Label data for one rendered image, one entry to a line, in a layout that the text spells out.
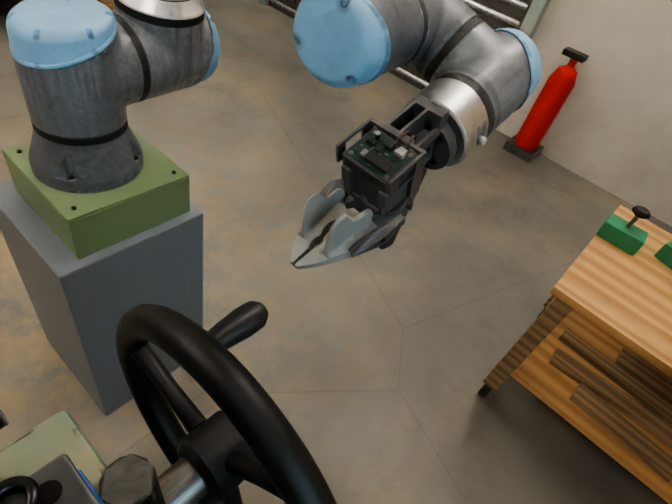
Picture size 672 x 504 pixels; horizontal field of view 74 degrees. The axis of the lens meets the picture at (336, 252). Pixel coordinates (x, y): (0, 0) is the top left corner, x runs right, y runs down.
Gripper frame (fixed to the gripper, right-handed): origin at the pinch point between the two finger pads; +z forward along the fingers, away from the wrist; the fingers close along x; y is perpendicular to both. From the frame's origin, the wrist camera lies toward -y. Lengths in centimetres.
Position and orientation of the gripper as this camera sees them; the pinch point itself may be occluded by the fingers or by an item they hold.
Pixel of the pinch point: (303, 260)
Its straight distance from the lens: 44.8
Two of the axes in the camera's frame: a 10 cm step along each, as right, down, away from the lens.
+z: -6.9, 6.3, -3.5
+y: -0.3, -5.1, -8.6
